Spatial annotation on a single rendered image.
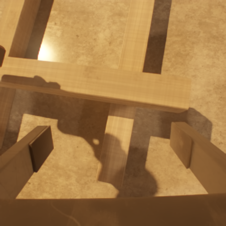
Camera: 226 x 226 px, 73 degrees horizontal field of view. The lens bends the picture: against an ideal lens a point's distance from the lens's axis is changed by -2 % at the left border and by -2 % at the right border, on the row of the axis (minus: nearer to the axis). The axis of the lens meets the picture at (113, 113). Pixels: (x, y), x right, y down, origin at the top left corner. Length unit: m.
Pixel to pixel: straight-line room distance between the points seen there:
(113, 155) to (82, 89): 0.27
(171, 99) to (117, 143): 0.25
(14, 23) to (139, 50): 0.59
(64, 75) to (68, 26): 0.40
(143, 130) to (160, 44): 0.40
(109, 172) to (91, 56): 0.53
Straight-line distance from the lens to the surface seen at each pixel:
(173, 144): 0.16
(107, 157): 0.61
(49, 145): 0.17
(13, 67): 0.70
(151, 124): 0.70
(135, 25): 0.74
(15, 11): 0.98
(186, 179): 0.76
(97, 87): 0.53
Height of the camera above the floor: 0.69
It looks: 80 degrees down
